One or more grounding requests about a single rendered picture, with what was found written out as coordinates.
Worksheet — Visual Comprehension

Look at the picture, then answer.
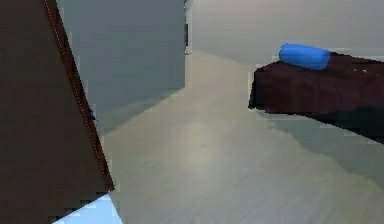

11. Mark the blue bolster pillow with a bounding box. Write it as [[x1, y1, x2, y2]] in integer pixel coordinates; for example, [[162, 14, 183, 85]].
[[278, 43, 332, 72]]

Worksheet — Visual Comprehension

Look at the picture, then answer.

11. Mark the dark maroon bed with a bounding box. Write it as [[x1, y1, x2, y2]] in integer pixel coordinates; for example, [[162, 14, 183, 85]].
[[248, 51, 384, 145]]

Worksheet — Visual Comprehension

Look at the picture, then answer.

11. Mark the dark brown room door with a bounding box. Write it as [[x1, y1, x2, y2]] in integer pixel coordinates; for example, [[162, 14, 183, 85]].
[[0, 0, 116, 224]]

